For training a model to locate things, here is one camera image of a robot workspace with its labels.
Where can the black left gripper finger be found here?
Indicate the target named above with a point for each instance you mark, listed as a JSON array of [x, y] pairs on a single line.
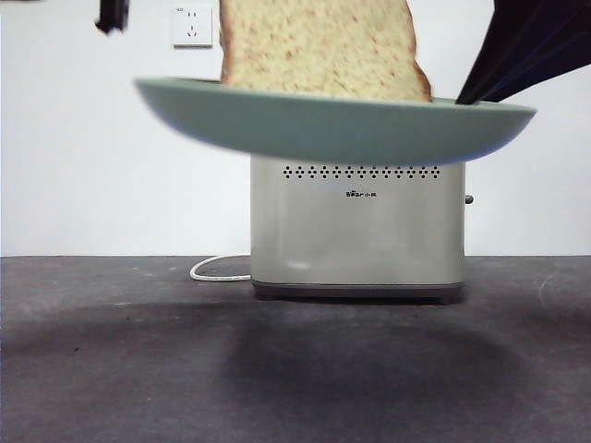
[[120, 16], [105, 16]]

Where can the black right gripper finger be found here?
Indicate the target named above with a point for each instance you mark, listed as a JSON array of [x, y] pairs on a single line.
[[554, 67], [522, 32]]

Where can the large toasted bread slice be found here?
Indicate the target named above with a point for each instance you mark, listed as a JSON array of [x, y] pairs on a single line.
[[318, 46]]

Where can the pale green round plate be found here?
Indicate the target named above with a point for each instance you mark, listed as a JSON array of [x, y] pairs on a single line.
[[332, 127]]

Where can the cream and chrome toaster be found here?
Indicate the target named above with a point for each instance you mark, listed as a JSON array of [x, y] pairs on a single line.
[[360, 231]]

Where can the white wall socket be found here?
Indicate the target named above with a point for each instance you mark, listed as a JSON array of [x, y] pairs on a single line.
[[193, 27]]

